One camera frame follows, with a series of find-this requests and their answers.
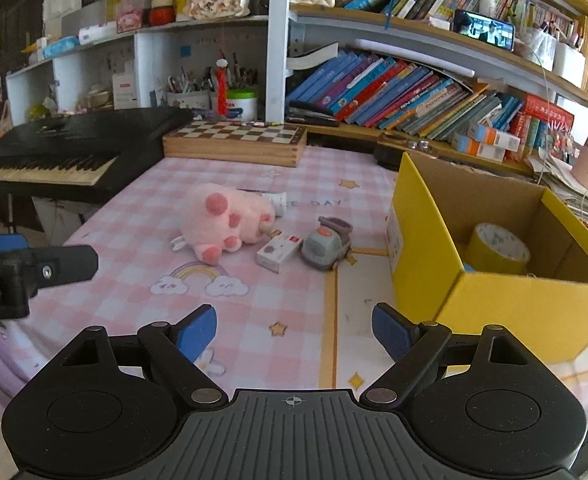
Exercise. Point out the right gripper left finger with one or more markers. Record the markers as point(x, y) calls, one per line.
point(173, 351)

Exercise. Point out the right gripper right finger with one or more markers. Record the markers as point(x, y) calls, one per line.
point(416, 351)

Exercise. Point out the grey toy truck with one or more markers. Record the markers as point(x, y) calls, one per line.
point(328, 243)

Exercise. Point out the small white carton box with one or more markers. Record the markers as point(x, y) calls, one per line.
point(277, 251)

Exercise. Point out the pink plush toy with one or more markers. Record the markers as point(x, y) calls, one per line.
point(220, 219)

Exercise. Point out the yellow cardboard box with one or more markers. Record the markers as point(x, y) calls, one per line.
point(434, 210)

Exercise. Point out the pink checkered tablecloth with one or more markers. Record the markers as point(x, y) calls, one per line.
point(298, 328)

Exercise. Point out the black Yamaha keyboard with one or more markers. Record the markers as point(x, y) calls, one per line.
point(85, 158)

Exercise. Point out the yellow tape roll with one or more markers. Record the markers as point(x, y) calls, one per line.
point(494, 249)

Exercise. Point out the wooden chessboard box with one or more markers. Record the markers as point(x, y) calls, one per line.
point(272, 145)

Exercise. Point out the white pen holder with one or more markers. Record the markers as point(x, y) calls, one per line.
point(191, 99)

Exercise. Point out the white jar green lid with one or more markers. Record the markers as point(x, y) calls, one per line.
point(242, 104)

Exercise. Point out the white bookshelf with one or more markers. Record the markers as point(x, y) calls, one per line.
point(263, 42)

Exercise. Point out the row of leaning books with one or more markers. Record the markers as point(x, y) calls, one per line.
point(377, 91)

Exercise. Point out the phone on shelf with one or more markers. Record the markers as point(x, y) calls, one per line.
point(486, 30)

